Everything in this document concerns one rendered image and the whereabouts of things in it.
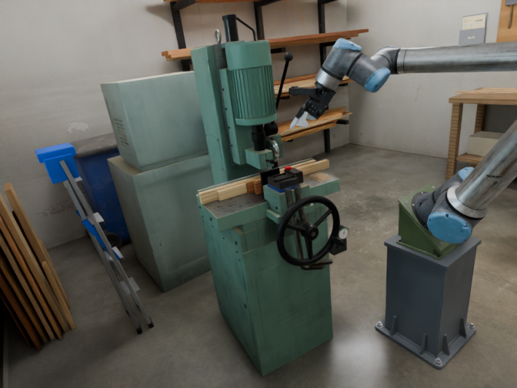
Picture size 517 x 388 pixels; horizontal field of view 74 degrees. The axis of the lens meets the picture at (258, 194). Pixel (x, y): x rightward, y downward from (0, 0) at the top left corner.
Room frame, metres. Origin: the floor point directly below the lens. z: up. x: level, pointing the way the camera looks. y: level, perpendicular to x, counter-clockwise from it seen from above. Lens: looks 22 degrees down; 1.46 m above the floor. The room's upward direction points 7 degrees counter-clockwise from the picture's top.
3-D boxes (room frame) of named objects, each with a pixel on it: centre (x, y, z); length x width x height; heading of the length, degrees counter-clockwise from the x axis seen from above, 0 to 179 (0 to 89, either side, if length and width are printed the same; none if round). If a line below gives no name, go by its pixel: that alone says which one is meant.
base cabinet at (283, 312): (1.56, 0.02, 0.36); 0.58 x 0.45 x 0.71; 25
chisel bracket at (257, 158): (1.47, -0.03, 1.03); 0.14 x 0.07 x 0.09; 25
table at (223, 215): (1.36, -0.08, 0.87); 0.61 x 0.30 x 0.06; 115
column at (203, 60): (1.72, 0.09, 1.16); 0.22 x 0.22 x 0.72; 25
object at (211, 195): (1.47, -0.02, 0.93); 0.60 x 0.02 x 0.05; 115
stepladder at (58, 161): (1.70, 0.91, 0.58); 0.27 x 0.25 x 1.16; 123
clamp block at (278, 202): (1.28, -0.11, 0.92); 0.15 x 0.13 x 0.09; 115
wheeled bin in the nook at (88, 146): (2.93, 1.30, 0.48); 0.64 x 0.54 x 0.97; 125
